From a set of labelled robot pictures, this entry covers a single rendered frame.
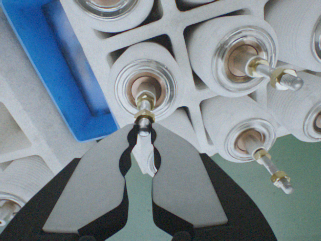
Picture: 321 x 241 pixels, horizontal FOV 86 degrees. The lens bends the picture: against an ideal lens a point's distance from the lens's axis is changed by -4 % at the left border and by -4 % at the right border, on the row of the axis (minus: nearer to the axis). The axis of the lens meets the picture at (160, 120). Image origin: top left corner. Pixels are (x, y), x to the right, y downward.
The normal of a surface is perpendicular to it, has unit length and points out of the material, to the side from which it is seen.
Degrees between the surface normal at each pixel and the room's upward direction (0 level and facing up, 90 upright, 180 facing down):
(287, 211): 0
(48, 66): 88
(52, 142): 90
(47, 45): 88
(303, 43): 43
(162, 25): 0
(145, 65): 4
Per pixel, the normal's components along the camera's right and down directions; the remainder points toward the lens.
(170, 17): 0.05, 0.48
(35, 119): 0.97, -0.24
